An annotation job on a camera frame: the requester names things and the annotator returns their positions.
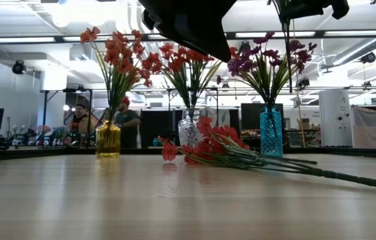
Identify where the red artificial flower bunch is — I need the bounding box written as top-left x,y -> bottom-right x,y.
159,41 -> 224,111
196,115 -> 319,166
159,135 -> 376,193

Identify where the orange artificial flower bunch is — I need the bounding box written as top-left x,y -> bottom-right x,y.
79,25 -> 132,123
103,29 -> 164,123

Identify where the clear cut glass vase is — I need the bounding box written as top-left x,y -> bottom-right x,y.
177,108 -> 205,149

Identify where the blue patterned glass vase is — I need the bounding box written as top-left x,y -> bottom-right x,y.
259,105 -> 285,158

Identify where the yellow ribbed glass vase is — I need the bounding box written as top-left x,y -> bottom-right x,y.
95,119 -> 121,159

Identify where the black ceiling spotlight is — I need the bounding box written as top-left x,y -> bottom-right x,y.
359,51 -> 376,65
11,59 -> 27,76

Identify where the black background partition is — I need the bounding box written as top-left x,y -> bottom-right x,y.
140,109 -> 184,149

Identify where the white cabinet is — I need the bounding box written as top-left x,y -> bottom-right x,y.
318,89 -> 352,147

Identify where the person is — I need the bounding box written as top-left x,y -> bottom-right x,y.
113,95 -> 142,149
67,103 -> 91,147

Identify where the white draped cloth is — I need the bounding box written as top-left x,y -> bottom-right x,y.
351,105 -> 376,149

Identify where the background pink flower bunch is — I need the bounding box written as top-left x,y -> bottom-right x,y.
36,125 -> 53,141

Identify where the silver ceiling duct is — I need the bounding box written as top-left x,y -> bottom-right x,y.
331,36 -> 376,67

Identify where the black wall screen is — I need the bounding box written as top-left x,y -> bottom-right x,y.
240,102 -> 285,131

